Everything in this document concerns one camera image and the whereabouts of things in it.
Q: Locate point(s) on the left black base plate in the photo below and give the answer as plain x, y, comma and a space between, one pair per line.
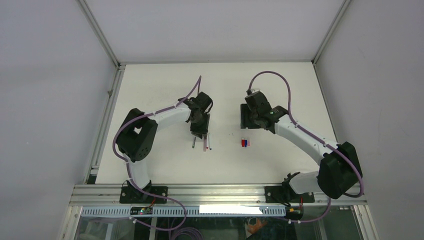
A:
130, 195

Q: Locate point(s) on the grey pen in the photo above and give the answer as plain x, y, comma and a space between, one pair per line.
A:
193, 143

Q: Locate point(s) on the aluminium front rail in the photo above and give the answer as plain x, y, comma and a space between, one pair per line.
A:
187, 194

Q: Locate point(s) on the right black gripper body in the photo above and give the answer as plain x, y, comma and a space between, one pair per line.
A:
248, 119

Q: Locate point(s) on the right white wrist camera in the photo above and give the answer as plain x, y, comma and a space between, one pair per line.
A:
253, 90

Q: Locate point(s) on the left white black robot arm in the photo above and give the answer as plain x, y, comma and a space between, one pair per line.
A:
134, 140

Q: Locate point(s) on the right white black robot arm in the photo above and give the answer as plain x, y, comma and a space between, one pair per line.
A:
339, 167

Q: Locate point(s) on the pink pen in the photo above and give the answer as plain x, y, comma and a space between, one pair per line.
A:
205, 143

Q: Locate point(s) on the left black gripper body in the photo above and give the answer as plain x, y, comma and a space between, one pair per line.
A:
200, 126

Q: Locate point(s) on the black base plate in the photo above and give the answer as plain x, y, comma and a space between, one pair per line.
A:
130, 195
285, 195

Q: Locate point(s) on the white slotted cable duct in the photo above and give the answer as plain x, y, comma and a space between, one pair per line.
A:
188, 211

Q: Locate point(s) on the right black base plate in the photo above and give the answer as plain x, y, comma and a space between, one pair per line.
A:
285, 195

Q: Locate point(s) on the orange object below table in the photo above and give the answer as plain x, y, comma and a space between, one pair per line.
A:
254, 224

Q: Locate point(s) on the blue tipped white pen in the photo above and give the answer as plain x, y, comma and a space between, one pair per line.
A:
210, 142

